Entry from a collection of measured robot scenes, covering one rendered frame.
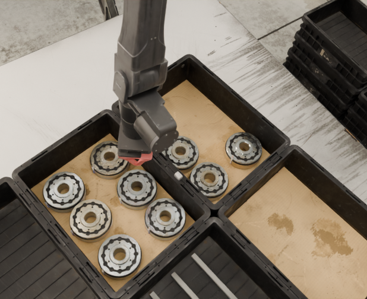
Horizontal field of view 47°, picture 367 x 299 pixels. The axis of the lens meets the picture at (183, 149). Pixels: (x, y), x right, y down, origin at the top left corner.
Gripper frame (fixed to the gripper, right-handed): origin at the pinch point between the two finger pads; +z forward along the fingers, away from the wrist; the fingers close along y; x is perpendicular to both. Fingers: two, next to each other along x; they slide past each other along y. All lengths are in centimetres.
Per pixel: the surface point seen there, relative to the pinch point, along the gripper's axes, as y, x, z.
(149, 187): 0.9, -2.2, 20.7
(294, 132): 31, -48, 37
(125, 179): 2.6, 4.2, 20.6
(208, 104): 30.3, -17.5, 23.5
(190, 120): 24.2, -12.4, 23.5
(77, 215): -8.0, 14.9, 20.1
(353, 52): 89, -86, 58
